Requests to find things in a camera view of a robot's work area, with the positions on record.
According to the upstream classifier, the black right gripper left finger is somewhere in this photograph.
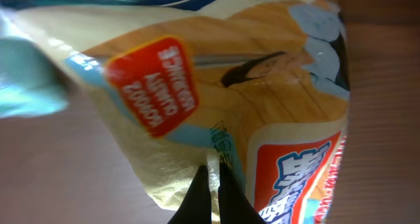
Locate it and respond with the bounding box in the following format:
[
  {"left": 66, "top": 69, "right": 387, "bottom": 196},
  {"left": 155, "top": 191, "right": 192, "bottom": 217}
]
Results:
[{"left": 168, "top": 166, "right": 212, "bottom": 224}]

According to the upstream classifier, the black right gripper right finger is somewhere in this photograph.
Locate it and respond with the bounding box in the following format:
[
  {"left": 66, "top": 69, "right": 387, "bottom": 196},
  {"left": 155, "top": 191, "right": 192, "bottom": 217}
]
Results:
[{"left": 219, "top": 163, "right": 265, "bottom": 224}]

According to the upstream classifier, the yellow snack bag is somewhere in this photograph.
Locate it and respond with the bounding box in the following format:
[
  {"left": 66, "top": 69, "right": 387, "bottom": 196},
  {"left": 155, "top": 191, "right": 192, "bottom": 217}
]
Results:
[{"left": 1, "top": 0, "right": 350, "bottom": 224}]

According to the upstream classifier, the teal tissue pack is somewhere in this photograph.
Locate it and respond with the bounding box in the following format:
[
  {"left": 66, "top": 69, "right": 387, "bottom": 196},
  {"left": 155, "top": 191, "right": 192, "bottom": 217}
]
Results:
[{"left": 1, "top": 16, "right": 68, "bottom": 118}]

